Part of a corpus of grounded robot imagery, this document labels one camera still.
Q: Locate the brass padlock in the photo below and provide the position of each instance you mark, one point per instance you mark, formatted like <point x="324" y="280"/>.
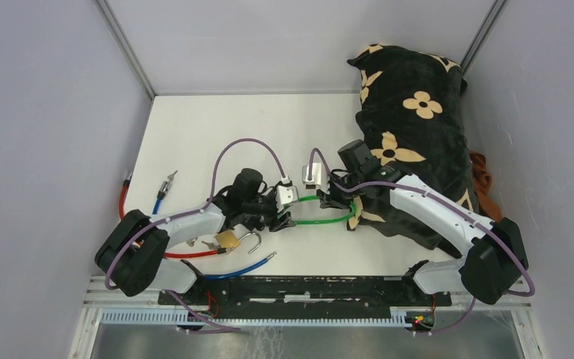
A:
<point x="228" y="240"/>

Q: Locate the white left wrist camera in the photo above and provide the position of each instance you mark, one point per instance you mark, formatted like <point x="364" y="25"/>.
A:
<point x="286" y="193"/>

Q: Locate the brown cloth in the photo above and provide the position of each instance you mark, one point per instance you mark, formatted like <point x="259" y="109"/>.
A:
<point x="482" y="181"/>

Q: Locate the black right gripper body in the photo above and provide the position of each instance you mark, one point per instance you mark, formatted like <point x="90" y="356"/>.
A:
<point x="341" y="190"/>

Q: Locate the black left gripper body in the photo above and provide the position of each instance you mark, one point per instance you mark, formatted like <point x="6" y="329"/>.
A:
<point x="263" y="206"/>

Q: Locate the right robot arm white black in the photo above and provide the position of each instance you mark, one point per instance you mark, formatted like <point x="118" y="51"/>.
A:
<point x="493" y="259"/>

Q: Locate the black floral pillow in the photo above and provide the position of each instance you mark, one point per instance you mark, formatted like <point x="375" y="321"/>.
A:
<point x="410" y="117"/>

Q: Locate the blue cable lock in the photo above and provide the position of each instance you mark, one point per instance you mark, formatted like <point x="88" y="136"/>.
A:
<point x="216" y="216"/>

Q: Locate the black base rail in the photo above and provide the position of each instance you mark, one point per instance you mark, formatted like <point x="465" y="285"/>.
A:
<point x="235" y="304"/>

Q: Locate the silver keys of brass padlock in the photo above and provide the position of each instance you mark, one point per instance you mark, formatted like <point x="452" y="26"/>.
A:
<point x="195" y="242"/>

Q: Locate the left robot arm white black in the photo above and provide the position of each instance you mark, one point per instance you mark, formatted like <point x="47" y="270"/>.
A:
<point x="133" y="256"/>

